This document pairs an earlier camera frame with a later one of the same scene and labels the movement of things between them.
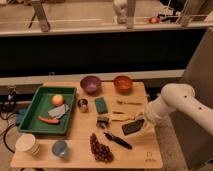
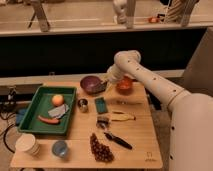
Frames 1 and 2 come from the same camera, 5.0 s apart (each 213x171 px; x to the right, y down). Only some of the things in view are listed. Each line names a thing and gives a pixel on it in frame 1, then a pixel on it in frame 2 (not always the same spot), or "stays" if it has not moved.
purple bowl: [90, 84] stays
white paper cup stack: [26, 142] stays
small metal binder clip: [102, 121] stays
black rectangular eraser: [131, 127] -> [101, 87]
